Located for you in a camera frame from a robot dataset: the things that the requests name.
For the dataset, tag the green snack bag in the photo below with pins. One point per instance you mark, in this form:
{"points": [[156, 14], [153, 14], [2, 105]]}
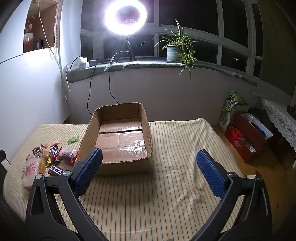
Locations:
{"points": [[228, 109]]}

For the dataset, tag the open cardboard box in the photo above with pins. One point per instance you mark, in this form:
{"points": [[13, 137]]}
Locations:
{"points": [[123, 134]]}

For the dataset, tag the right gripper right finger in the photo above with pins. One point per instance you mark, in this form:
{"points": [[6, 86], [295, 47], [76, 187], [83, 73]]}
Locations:
{"points": [[244, 211]]}

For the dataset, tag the bagged toast bread loaf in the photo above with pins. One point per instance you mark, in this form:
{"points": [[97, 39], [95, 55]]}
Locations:
{"points": [[35, 164]]}

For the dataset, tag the pink candy packet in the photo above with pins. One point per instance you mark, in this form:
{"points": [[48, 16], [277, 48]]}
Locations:
{"points": [[53, 143]]}

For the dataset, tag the potted spider plant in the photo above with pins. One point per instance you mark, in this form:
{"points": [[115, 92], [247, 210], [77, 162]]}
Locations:
{"points": [[179, 49]]}

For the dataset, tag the dark red jujube snack bag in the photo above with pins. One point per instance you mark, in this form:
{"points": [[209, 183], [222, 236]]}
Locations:
{"points": [[68, 155]]}

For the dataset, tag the ring light on tripod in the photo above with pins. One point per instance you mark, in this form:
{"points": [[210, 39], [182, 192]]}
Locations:
{"points": [[125, 18]]}

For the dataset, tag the red gift box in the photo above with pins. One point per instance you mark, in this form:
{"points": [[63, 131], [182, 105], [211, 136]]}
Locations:
{"points": [[248, 135]]}

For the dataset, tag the snickers bar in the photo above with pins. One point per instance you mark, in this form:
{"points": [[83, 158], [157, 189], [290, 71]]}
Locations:
{"points": [[55, 171], [54, 152]]}

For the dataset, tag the green candy packet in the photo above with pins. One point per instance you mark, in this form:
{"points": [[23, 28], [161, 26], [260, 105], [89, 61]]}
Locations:
{"points": [[73, 140]]}

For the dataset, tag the striped beige table cloth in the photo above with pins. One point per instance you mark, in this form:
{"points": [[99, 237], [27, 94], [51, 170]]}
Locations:
{"points": [[172, 201]]}

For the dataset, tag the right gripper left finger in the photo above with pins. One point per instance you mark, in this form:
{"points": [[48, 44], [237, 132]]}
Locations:
{"points": [[54, 211]]}

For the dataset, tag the red decorated vase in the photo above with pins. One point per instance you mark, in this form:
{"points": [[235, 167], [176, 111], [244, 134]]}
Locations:
{"points": [[28, 38]]}

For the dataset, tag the white power adapter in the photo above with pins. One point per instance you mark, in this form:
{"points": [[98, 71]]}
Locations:
{"points": [[80, 63]]}

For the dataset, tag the small dark red-ended candy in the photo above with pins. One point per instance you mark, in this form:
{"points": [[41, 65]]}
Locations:
{"points": [[37, 150]]}

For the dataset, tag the lace white cloth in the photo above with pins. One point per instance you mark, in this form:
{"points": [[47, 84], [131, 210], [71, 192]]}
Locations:
{"points": [[282, 120]]}

